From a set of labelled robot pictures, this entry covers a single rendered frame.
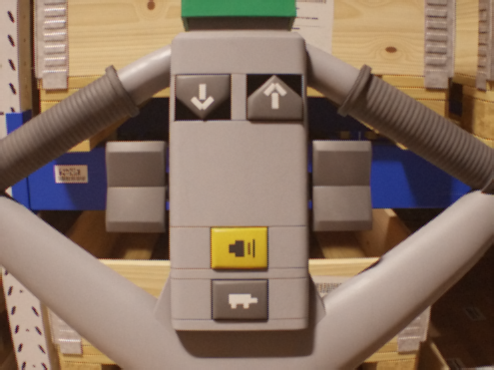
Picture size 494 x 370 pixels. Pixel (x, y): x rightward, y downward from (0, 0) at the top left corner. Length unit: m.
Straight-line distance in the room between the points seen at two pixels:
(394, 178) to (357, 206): 0.81
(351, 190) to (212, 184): 0.09
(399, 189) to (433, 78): 0.25
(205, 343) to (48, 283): 0.12
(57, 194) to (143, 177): 0.84
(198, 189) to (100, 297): 0.10
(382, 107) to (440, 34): 0.75
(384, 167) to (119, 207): 0.86
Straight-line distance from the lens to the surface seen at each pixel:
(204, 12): 0.41
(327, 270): 1.16
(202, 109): 0.38
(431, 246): 0.42
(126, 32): 1.09
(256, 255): 0.38
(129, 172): 0.39
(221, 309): 0.38
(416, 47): 1.13
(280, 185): 0.38
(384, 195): 1.21
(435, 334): 1.91
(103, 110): 0.40
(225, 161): 0.38
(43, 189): 1.23
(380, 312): 0.41
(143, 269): 1.16
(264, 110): 0.38
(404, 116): 0.41
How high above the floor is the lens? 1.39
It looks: 14 degrees down
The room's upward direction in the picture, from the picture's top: straight up
